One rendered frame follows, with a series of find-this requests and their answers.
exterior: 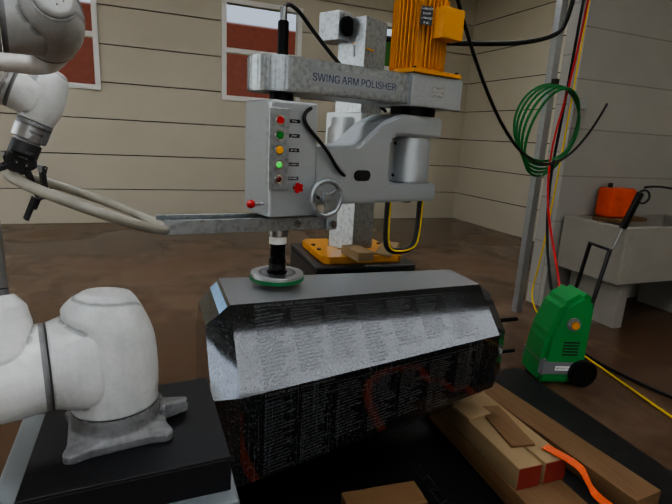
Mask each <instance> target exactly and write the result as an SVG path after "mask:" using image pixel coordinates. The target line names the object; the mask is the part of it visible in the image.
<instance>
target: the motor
mask: <svg viewBox="0 0 672 504"><path fill-rule="evenodd" d="M450 5H451V4H450V1H448V0H396V1H394V7H393V21H392V34H391V48H390V61H389V71H394V72H400V73H411V72H414V73H421V74H427V75H433V76H439V77H446V78H452V79H461V75H458V74H459V73H455V74H451V73H445V72H444V66H445V56H446V45H447V43H449V44H451V43H457V42H461V41H462V37H463V27H464V18H465V11H463V10H459V9H456V8H452V7H450Z"/></svg>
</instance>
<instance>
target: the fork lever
mask: <svg viewBox="0 0 672 504"><path fill-rule="evenodd" d="M155 216H156V220H161V221H163V222H164V225H168V226H169V227H170V232H169V233H168V234H165V235H182V234H207V233H233V232H258V231H284V230H309V229H325V224H326V218H321V217H318V216H317V215H315V214H314V213H313V215H311V216H299V217H280V218H266V217H265V216H263V215H260V214H257V213H232V214H169V215H155ZM336 226H337V222H336V221H334V220H332V221H331V222H330V227H331V228H335V227H336Z"/></svg>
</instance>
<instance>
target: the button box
mask: <svg viewBox="0 0 672 504"><path fill-rule="evenodd" d="M278 115H282V116H284V118H285V122H284V124H283V125H278V124H277V123H276V121H275V119H276V117H277V116H278ZM289 129H290V109H284V108H272V107H267V117H266V169H265V189H266V190H288V162H289ZM277 130H282V131H283V132H284V138H283V139H282V140H277V139H276V137H275V133H276V131H277ZM277 145H282V146H283V148H284V152H283V154H282V155H277V154H276V153H275V147H276V146H277ZM278 159H280V160H282V161H283V164H284V165H283V168H282V169H280V170H278V169H276V168H275V166H274V164H275V161H276V160H278ZM277 174H281V175H282V176H283V182H282V183H281V184H276V183H275V181H274V177H275V175H277Z"/></svg>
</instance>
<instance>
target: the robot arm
mask: <svg viewBox="0 0 672 504"><path fill-rule="evenodd" d="M0 30H1V35H0V104H1V105H4V106H6V107H8V108H10V109H12V110H14V111H16V112H18V114H17V116H16V118H15V121H14V124H13V127H12V129H11V134H13V135H15V137H12V138H11V140H10V143H9V145H8V148H7V150H6V152H4V153H3V152H1V151H0V156H2V157H3V160H4V162H2V163H0V172H1V171H3V170H6V169H8V170H10V171H12V172H17V173H19V174H21V175H24V174H25V176H26V178H27V179H28V180H30V181H33V182H35V180H34V177H33V174H32V172H31V171H32V170H34V169H35V168H37V171H38V172H39V178H40V185H42V186H44V187H47V188H48V183H47V176H46V174H47V170H48V167H47V166H45V165H38V164H37V160H38V158H39V155H40V153H41V150H42V148H41V147H40V146H41V145H42V146H46V145H47V143H48V140H49V138H50V135H51V133H52V129H53V128H54V126H55V125H56V123H57V122H58V121H59V120H60V118H61V116H62V114H63V111H64V109H65V106H66V100H67V95H68V80H67V78H66V77H65V76H64V75H63V74H61V73H60V72H58V71H59V70H60V69H61V68H63V67H64V66H65V64H66V63H67V62H69V61H70V60H72V59H73V58H74V57H75V55H76V53H77V52H78V51H79V49H80V48H81V46H82V44H83V41H84V36H85V17H84V13H83V9H82V6H81V4H80V2H79V0H0ZM1 38H2V43H1ZM28 74H30V75H28ZM18 115H19V116H18ZM50 128H51V129H50ZM35 183H36V182H35ZM158 380H159V367H158V352H157V344H156V337H155V332H154V329H153V326H152V323H151V321H150V319H149V317H148V315H147V313H146V311H145V309H144V308H143V306H142V304H141V303H140V301H139V300H138V298H137V297H136V296H135V295H134V294H133V293H132V292H131V291H130V290H127V289H124V288H117V287H97V288H90V289H86V290H83V291H81V292H80V293H78V294H76V295H74V296H72V297H71V298H69V299H68V300H67V301H66V302H65V303H64V304H63V305H62V307H61V308H60V316H58V317H56V318H53V319H51V320H49V321H46V322H44V323H36V324H34V323H33V319H32V316H31V314H30V311H29V308H28V305H27V304H26V303H25V302H24V301H23V300H22V299H21V298H19V297H18V296H17V295H15V294H14V293H12V294H9V286H8V277H7V269H6V260H5V252H4V243H3V235H2V227H1V218H0V425H2V424H6V423H10V422H14V421H18V420H21V419H25V418H29V417H31V416H34V415H37V414H40V413H44V412H48V411H51V410H68V411H67V412H66V413H65V417H66V421H67V422H68V440H67V447H66V449H65V450H64V452H63V454H62V458H63V463H64V464H65V465H73V464H77V463H79V462H82V461H84V460H87V459H90V458H93V457H97V456H101V455H106V454H110V453H114V452H118V451H122V450H126V449H130V448H134V447H139V446H143V445H147V444H152V443H163V442H167V441H170V440H171V439H172V438H173V428H172V427H171V426H170V425H169V424H168V423H167V421H166V419H167V418H169V417H172V416H174V415H177V414H179V413H182V412H184V411H187V409H188V403H187V402H186V400H187V398H186V397H184V396H182V397H162V394H161V393H159V392H158Z"/></svg>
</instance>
